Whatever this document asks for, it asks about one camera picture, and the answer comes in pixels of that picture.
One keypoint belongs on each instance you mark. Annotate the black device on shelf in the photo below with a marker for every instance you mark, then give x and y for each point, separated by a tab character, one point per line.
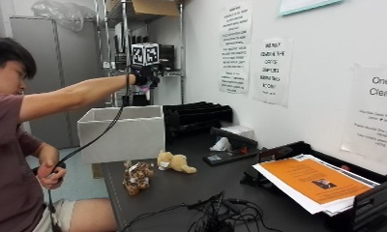
167	58

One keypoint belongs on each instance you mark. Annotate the white marker cube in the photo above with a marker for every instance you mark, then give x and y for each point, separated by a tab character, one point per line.
145	54

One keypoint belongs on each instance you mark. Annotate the the person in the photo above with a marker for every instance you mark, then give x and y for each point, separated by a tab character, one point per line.
7	154

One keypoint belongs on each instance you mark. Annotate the black file sorter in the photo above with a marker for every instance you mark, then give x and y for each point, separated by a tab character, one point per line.
193	117

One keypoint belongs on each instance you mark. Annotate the white open storage box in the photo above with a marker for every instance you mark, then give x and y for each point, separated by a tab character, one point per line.
124	137

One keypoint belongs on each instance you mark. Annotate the leopard print plush toy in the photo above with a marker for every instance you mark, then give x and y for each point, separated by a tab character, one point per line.
137	176

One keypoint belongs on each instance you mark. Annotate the grey metal cabinet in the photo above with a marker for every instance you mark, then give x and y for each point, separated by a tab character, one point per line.
60	74

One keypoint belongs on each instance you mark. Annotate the brown cardboard box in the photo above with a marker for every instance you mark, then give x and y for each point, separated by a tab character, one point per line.
148	7

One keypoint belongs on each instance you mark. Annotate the tan plush toy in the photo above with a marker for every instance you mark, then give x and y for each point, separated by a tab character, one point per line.
173	162

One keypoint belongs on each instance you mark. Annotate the small white box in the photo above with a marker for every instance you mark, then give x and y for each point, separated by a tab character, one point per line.
239	130

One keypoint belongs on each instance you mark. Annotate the crumpled white tissue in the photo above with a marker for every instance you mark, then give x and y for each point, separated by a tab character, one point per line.
221	145

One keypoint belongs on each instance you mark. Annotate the clear plastic bag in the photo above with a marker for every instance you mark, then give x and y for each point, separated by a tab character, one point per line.
61	12

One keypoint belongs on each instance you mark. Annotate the teal framed board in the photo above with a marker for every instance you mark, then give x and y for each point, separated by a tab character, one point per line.
307	5

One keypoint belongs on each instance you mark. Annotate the orange sheet paper stack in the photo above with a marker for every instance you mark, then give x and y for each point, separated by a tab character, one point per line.
313	182

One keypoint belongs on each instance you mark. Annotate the black paper tray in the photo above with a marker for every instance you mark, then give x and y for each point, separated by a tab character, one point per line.
369	203

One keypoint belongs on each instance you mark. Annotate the tall white wall notice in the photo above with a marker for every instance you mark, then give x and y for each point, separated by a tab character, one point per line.
235	48

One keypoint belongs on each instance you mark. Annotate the short white wall notice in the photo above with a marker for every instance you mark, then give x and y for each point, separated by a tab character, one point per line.
272	71

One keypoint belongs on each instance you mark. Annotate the large white wall notice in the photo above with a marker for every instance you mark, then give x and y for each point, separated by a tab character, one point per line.
373	116

